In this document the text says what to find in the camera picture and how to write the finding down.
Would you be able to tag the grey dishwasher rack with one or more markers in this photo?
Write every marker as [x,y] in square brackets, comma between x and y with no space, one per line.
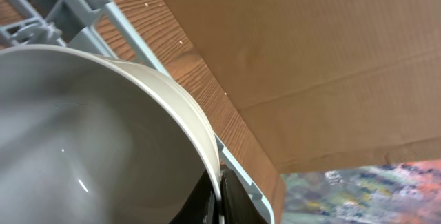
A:
[71,24]

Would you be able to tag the grey bowl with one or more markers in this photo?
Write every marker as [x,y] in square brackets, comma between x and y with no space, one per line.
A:
[87,139]

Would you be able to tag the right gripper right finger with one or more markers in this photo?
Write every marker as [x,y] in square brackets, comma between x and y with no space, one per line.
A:
[236,204]

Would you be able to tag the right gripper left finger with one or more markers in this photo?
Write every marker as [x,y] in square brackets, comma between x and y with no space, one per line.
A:
[201,205]

